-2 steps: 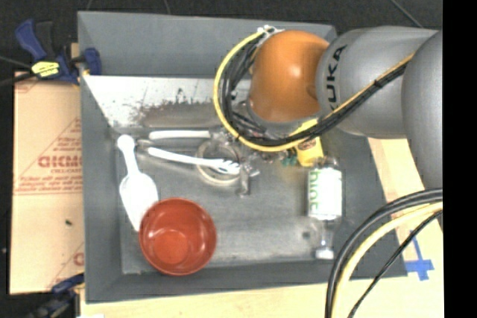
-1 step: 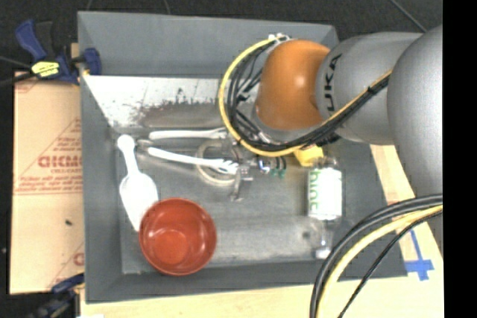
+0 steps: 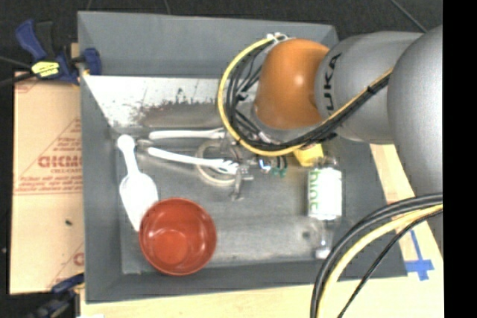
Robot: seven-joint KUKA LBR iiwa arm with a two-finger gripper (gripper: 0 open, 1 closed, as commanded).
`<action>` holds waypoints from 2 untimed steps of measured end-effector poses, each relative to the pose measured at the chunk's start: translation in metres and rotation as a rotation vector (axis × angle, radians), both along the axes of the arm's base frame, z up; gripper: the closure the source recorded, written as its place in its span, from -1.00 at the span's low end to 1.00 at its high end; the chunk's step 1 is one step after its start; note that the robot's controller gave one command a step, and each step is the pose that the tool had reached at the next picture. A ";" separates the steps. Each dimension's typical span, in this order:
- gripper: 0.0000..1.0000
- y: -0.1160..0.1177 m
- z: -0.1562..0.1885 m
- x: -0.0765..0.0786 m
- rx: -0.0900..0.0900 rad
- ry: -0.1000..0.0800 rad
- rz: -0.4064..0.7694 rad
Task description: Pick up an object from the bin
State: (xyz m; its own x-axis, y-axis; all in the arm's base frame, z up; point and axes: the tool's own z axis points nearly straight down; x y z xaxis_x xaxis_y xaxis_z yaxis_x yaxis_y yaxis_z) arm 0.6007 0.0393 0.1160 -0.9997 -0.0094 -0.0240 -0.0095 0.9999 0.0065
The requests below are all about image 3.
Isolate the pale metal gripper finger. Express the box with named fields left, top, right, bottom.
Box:
left=221, top=140, right=240, bottom=161
left=230, top=168, right=255, bottom=202

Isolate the grey metal bin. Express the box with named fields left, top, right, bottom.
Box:
left=76, top=10, right=408, bottom=302

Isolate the white plastic spoon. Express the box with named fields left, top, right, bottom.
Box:
left=148, top=127, right=227, bottom=141

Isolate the white plastic fork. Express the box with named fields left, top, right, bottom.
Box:
left=147, top=146, right=240, bottom=175

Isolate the yellow block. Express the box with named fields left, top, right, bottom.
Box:
left=293, top=143, right=324, bottom=167

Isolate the red plastic bowl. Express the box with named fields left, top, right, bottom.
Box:
left=138, top=197, right=218, bottom=276

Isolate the clear plastic bottle white label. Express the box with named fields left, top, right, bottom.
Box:
left=303, top=156, right=346, bottom=261

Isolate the white plastic scoop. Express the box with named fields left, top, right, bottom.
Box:
left=116, top=133, right=159, bottom=232

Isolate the brown cardboard board red print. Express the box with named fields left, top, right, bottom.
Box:
left=7, top=72, right=86, bottom=295

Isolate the clear ring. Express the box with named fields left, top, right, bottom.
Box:
left=195, top=141, right=240, bottom=185

